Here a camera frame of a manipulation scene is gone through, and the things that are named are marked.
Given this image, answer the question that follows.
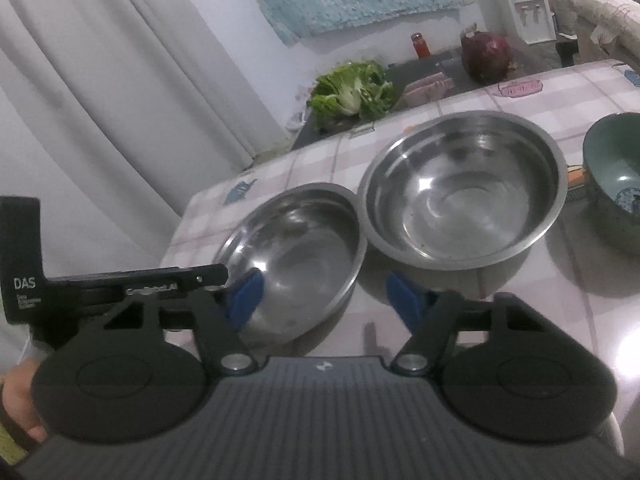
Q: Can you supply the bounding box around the green ceramic bowl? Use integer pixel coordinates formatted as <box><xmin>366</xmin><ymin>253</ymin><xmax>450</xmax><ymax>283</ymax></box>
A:
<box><xmin>582</xmin><ymin>113</ymin><xmax>640</xmax><ymax>256</ymax></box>

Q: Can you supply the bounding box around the white water dispenser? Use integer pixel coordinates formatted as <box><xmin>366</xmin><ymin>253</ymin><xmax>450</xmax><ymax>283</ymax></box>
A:
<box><xmin>496</xmin><ymin>0</ymin><xmax>556</xmax><ymax>44</ymax></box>

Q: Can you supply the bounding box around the shallow steel plate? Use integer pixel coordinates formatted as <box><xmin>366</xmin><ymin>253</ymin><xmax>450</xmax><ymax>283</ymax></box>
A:
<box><xmin>214</xmin><ymin>182</ymin><xmax>367</xmax><ymax>349</ymax></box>

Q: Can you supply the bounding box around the green lettuce head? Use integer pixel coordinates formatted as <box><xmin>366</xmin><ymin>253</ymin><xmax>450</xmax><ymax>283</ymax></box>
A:
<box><xmin>308</xmin><ymin>61</ymin><xmax>398</xmax><ymax>124</ymax></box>

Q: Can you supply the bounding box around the red bottle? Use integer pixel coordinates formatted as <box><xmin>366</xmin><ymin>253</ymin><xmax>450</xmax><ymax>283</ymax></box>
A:
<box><xmin>411</xmin><ymin>32</ymin><xmax>432</xmax><ymax>58</ymax></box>

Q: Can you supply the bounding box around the deep steel bowl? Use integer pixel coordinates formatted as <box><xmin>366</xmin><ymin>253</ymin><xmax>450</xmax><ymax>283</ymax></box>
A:
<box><xmin>357</xmin><ymin>110</ymin><xmax>568</xmax><ymax>272</ymax></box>

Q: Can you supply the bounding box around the left hand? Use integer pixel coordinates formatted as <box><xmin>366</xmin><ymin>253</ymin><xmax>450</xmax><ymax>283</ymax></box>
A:
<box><xmin>1</xmin><ymin>359</ymin><xmax>48</xmax><ymax>443</ymax></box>

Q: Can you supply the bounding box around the cream cushioned chair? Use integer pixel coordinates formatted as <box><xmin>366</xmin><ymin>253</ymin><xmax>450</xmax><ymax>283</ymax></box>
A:
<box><xmin>549</xmin><ymin>0</ymin><xmax>639</xmax><ymax>70</ymax></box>

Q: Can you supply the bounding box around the grey curtain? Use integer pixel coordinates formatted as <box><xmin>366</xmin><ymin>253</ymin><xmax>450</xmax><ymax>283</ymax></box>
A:
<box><xmin>0</xmin><ymin>0</ymin><xmax>294</xmax><ymax>356</ymax></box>

